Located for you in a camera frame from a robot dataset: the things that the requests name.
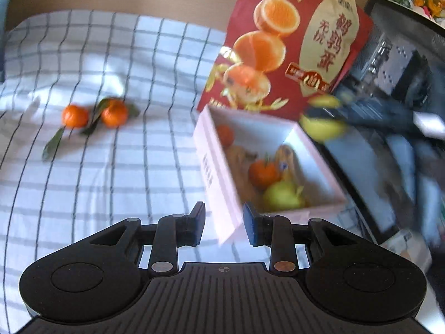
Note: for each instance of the large pointed lemon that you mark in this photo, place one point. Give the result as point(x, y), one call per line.
point(281, 196)

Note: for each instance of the pink cardboard box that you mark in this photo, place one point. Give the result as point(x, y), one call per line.
point(208, 167)

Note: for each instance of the red printed bag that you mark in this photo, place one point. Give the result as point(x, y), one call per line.
point(313, 17)

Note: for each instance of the tangerine with green stem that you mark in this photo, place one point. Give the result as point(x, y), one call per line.
point(262, 174)

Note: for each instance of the brown lumpy item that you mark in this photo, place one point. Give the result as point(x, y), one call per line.
point(240, 160)

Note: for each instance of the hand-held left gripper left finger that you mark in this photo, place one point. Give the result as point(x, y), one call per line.
point(198, 224)

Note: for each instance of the round lemon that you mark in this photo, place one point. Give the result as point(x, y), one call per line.
point(323, 130)

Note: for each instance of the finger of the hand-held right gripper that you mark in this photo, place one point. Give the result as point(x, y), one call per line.
point(325, 113)

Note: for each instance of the small tangerine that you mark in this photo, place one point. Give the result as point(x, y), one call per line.
point(226, 135)

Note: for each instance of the tangerine with long leaf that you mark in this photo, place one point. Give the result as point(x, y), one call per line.
point(74, 116)

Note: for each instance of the tangerine wrapped in leaves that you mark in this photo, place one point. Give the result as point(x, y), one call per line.
point(114, 112)

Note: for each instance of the white carton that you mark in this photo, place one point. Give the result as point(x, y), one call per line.
point(406, 250)

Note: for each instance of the white checked blanket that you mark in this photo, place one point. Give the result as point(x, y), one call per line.
point(104, 181)

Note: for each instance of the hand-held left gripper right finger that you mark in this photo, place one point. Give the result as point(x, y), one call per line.
point(252, 228)

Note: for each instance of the banana with sticker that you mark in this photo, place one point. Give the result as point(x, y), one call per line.
point(286, 158)

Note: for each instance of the black case with metal parts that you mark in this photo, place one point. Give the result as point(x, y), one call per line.
point(393, 52)

